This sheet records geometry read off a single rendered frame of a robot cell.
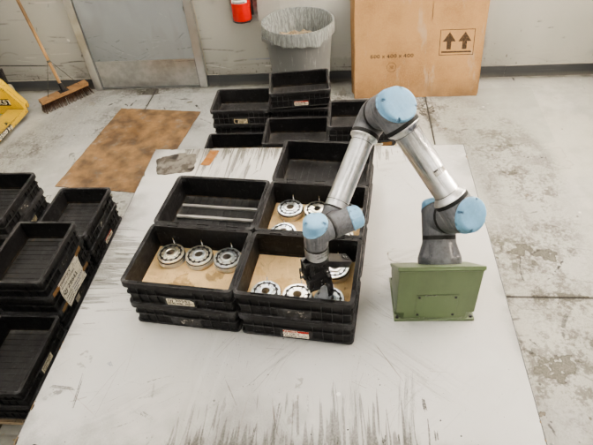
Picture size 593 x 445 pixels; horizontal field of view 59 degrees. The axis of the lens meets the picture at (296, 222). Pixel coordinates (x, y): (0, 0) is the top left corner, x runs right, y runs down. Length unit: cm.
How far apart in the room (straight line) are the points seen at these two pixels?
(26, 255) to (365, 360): 178
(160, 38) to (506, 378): 396
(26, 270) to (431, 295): 188
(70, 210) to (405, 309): 206
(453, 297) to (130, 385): 112
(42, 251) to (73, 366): 96
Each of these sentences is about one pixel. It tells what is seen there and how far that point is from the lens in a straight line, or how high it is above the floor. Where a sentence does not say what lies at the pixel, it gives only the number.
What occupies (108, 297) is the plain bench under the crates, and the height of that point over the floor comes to 70.
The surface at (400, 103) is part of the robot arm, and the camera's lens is 164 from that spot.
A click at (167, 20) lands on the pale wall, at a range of 480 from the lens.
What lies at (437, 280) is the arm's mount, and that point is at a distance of 176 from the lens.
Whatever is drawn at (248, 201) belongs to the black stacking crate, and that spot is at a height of 83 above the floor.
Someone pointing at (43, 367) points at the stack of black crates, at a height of 30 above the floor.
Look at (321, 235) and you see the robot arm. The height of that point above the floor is 117.
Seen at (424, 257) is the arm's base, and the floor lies 89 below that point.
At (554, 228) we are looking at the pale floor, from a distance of 346.
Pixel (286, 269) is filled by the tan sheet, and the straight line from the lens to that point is 189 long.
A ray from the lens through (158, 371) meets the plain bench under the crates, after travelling 189.
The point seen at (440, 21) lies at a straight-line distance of 448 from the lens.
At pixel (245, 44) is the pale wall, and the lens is 475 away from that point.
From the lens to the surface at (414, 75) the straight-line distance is 453.
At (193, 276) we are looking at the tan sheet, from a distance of 194.
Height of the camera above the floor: 222
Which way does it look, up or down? 42 degrees down
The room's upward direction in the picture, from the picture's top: 6 degrees counter-clockwise
